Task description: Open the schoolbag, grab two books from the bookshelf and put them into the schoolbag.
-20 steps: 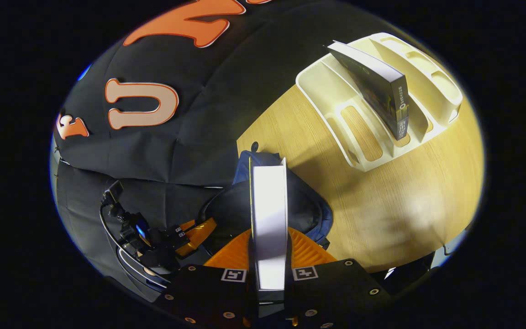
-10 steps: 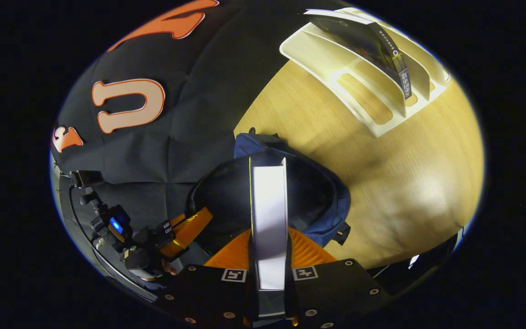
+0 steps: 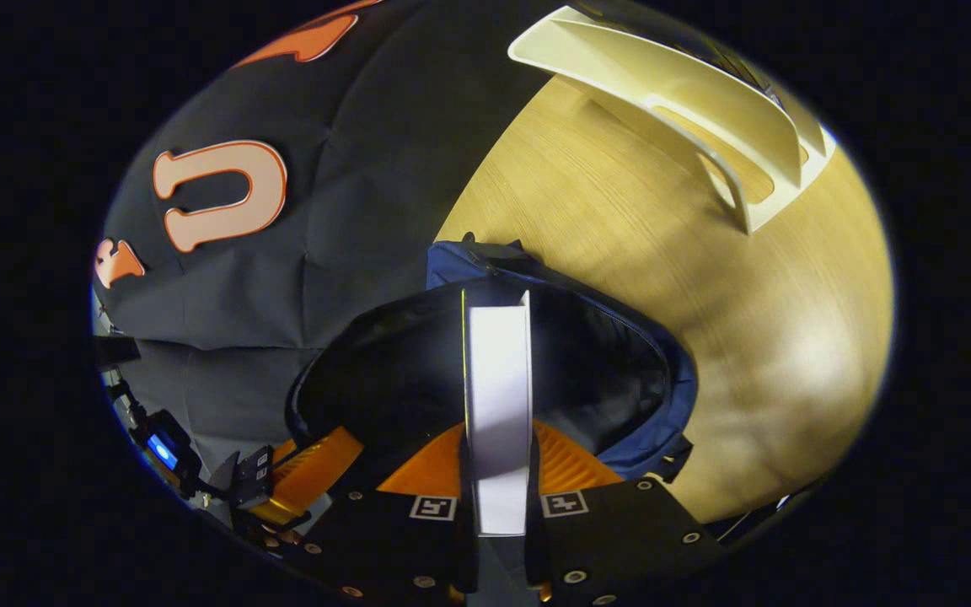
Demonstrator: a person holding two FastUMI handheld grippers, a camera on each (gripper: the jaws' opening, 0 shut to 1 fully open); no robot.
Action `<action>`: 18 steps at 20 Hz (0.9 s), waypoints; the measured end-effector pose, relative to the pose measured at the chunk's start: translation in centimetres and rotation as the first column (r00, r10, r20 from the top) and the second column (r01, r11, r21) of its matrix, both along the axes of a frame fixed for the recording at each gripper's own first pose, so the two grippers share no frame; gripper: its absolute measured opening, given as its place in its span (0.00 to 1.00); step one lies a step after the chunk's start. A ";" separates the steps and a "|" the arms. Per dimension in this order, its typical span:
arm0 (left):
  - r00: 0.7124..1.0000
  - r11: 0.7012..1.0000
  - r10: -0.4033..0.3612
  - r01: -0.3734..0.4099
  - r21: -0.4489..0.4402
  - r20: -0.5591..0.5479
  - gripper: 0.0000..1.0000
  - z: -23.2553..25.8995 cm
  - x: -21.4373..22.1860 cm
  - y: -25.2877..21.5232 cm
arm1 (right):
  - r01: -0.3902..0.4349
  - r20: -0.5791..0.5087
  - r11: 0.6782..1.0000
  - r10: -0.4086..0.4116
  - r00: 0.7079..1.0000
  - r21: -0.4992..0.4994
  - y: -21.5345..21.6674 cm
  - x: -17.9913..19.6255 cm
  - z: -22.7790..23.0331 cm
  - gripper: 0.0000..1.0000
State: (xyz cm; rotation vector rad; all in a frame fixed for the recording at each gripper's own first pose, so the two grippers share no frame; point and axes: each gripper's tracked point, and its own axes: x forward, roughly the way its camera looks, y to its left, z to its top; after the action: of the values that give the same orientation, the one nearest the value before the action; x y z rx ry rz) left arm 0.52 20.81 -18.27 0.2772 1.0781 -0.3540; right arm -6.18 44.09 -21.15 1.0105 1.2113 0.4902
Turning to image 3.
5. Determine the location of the white bookshelf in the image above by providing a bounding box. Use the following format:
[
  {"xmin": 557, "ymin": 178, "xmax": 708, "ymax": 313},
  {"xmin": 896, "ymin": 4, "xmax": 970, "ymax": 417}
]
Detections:
[{"xmin": 507, "ymin": 4, "xmax": 838, "ymax": 235}]

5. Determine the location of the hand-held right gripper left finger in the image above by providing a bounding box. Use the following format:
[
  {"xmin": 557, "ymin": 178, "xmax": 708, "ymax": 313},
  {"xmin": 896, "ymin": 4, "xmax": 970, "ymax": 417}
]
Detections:
[{"xmin": 304, "ymin": 422, "xmax": 480, "ymax": 606}]

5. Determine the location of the blue schoolbag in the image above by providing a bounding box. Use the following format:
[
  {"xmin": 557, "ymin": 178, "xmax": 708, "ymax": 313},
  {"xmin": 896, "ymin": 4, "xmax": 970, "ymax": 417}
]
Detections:
[{"xmin": 286, "ymin": 236, "xmax": 699, "ymax": 483}]

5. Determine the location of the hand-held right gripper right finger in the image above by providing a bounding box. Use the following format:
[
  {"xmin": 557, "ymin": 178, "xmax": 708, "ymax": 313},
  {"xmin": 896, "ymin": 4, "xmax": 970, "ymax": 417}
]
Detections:
[{"xmin": 526, "ymin": 419, "xmax": 724, "ymax": 606}]

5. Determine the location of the black book with white back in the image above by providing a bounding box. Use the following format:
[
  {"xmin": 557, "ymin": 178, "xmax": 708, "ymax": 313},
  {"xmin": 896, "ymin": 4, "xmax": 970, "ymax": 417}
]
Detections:
[{"xmin": 461, "ymin": 287, "xmax": 534, "ymax": 538}]

